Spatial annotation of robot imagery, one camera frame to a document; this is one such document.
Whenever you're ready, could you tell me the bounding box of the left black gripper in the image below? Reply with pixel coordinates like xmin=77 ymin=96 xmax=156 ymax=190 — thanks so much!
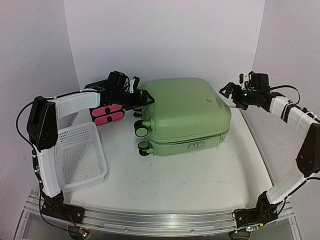
xmin=114 ymin=89 xmax=155 ymax=111

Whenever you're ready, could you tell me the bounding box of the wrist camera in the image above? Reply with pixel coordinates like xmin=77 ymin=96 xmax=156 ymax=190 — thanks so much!
xmin=239 ymin=71 xmax=271 ymax=92
xmin=105 ymin=71 xmax=140 ymax=94

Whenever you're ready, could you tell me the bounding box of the aluminium front rail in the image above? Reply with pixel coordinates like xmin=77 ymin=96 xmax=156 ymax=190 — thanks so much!
xmin=22 ymin=207 xmax=296 ymax=235

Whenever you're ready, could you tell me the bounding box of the white perforated plastic basket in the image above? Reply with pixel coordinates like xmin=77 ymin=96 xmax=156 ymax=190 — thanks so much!
xmin=54 ymin=122 xmax=108 ymax=193

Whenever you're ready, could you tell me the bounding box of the black pink drawer organizer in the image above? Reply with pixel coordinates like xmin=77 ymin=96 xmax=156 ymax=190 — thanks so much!
xmin=85 ymin=79 xmax=125 ymax=126

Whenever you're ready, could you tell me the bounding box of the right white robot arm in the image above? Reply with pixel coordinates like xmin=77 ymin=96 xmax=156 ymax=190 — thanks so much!
xmin=219 ymin=80 xmax=320 ymax=205

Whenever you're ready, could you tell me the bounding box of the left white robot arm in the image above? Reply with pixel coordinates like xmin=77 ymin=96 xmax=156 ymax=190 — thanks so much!
xmin=22 ymin=85 xmax=155 ymax=199

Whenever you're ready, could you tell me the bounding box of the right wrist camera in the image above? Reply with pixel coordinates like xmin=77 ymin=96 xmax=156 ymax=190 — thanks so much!
xmin=239 ymin=71 xmax=271 ymax=92

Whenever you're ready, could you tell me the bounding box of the green hard-shell suitcase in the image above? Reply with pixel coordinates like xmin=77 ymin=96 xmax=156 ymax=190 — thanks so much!
xmin=133 ymin=78 xmax=232 ymax=156

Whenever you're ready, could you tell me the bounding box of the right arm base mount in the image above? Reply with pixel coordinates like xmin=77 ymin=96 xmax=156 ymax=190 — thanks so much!
xmin=232 ymin=199 xmax=278 ymax=229

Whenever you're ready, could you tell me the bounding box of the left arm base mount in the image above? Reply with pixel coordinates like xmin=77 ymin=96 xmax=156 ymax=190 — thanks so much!
xmin=41 ymin=202 xmax=85 ymax=224

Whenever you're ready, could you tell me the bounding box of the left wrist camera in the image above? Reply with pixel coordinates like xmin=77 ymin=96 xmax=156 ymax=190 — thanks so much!
xmin=105 ymin=71 xmax=140 ymax=94

